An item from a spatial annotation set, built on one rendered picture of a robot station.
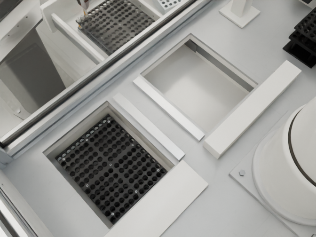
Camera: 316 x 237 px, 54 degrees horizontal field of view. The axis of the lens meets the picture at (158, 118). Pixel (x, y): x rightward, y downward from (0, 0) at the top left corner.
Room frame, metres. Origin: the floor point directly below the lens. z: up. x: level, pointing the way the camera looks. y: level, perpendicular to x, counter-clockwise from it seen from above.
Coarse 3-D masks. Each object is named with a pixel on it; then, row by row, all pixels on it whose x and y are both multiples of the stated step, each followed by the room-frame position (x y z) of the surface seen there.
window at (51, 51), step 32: (0, 0) 0.35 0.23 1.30; (32, 0) 0.38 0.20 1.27; (64, 0) 0.42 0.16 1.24; (96, 0) 0.46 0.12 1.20; (128, 0) 0.52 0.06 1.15; (160, 0) 0.59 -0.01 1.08; (0, 32) 0.34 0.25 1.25; (32, 32) 0.37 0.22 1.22; (64, 32) 0.41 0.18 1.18; (96, 32) 0.45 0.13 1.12; (128, 32) 0.51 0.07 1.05; (0, 64) 0.32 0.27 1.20; (32, 64) 0.35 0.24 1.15; (64, 64) 0.39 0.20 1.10; (96, 64) 0.44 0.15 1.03; (0, 96) 0.29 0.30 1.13; (32, 96) 0.32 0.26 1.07; (64, 96) 0.36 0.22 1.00; (0, 128) 0.26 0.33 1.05
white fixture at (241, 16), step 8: (232, 0) 0.72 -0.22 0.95; (240, 0) 0.66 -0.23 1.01; (248, 0) 0.66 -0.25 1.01; (224, 8) 0.69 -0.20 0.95; (232, 8) 0.68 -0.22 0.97; (240, 8) 0.66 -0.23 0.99; (248, 8) 0.68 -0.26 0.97; (232, 16) 0.66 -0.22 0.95; (240, 16) 0.65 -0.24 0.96; (248, 16) 0.66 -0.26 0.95; (240, 24) 0.63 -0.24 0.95
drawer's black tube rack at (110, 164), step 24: (96, 144) 0.29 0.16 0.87; (120, 144) 0.28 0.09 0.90; (72, 168) 0.22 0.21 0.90; (96, 168) 0.22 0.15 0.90; (120, 168) 0.22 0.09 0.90; (144, 168) 0.23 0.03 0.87; (96, 192) 0.17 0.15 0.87; (120, 192) 0.17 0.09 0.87; (144, 192) 0.16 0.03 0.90; (120, 216) 0.11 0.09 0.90
